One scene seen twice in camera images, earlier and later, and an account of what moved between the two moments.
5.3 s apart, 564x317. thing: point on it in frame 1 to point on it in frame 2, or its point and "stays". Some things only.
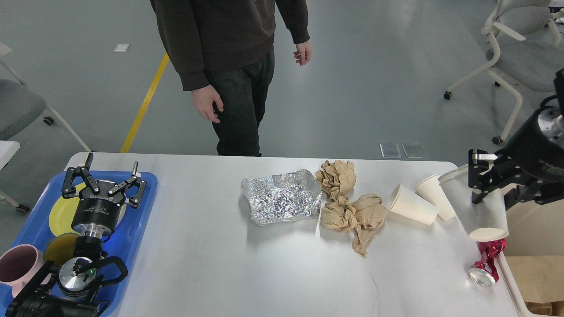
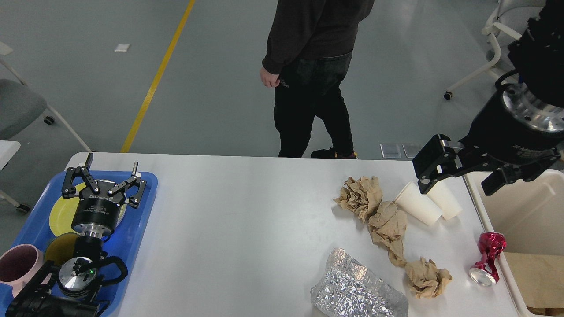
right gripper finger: x=478 y=161 to x=438 y=161
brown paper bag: x=539 y=278 stays
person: x=228 y=45 to x=306 y=56
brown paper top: x=337 y=178 to x=363 y=196
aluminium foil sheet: x=288 y=195 to x=347 y=289
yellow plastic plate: x=63 y=209 stays
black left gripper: x=98 y=210 stays
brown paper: x=371 y=214 to x=387 y=226
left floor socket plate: x=390 y=150 stays
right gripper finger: x=542 y=192 to x=511 y=173
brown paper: x=340 y=214 to x=425 y=279
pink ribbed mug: x=18 y=263 stays
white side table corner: x=8 y=149 stays
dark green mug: x=60 y=248 stays
